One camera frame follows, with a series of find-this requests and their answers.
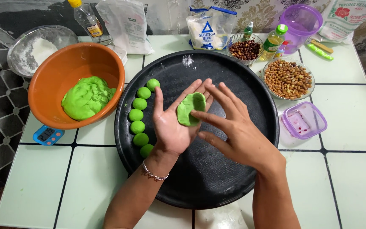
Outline person's left hand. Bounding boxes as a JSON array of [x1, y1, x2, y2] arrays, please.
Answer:
[[152, 78, 216, 157]]

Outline person's right hand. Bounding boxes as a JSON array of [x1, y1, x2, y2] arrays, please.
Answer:
[[190, 82, 287, 174]]

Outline green dough piece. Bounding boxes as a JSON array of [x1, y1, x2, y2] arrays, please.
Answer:
[[177, 92, 207, 127]]

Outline row of green dough balls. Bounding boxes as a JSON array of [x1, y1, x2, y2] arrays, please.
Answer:
[[128, 78, 161, 158]]

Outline black round tray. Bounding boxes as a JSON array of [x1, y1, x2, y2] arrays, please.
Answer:
[[114, 50, 280, 210]]

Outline purple square plastic container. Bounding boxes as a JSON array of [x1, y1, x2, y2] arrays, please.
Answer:
[[281, 101, 328, 140]]

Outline light brown peanuts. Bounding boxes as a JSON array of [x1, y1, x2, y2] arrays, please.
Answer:
[[264, 60, 313, 100]]

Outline large glass bowl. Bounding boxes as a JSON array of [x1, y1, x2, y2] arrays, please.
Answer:
[[262, 57, 316, 101]]

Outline small glass bowl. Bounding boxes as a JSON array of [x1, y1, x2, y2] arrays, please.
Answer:
[[226, 33, 264, 66]]

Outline dark roasted peanuts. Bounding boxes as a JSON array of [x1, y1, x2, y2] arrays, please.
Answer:
[[229, 39, 261, 61]]

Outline large green dough lump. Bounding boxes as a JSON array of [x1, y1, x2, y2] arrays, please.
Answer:
[[61, 76, 117, 121]]

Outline white plastic container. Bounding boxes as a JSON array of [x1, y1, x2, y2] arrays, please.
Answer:
[[107, 45, 128, 66]]

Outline small bottle with red cap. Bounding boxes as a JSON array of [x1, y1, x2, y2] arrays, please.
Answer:
[[274, 40, 289, 58]]

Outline oil bottle with green cap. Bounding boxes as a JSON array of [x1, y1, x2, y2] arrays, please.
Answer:
[[259, 24, 288, 61]]

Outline blue and white flour bag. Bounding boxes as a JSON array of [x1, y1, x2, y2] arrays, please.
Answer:
[[186, 6, 238, 51]]

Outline small bottle with green cap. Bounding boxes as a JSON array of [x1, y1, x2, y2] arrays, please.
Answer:
[[243, 21, 254, 41]]

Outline white plastic bag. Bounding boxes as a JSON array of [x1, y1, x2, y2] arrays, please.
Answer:
[[95, 0, 154, 55]]

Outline purple plastic jar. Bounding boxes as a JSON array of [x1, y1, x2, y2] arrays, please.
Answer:
[[278, 4, 323, 55]]

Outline blue digital kitchen scale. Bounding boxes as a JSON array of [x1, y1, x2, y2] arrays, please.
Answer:
[[32, 125, 65, 146]]

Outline orange plastic bowl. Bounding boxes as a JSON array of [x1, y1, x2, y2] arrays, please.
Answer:
[[28, 43, 126, 130]]

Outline clear bottle with yellow cap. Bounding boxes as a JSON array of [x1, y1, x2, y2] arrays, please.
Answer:
[[67, 0, 105, 44]]

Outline metal sieve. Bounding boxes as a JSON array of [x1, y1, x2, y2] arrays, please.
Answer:
[[7, 25, 79, 78]]

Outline white flour heap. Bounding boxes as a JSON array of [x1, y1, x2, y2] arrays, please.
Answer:
[[19, 38, 58, 73]]

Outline white rice flour bag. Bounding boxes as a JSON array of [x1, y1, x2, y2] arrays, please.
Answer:
[[313, 0, 366, 44]]

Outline silver chain bracelet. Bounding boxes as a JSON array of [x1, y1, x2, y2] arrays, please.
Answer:
[[142, 160, 170, 181]]

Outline green handled tool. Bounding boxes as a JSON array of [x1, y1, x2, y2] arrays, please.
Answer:
[[307, 43, 334, 61]]

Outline wooden handled tool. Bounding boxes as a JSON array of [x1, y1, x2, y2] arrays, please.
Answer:
[[307, 38, 334, 54]]

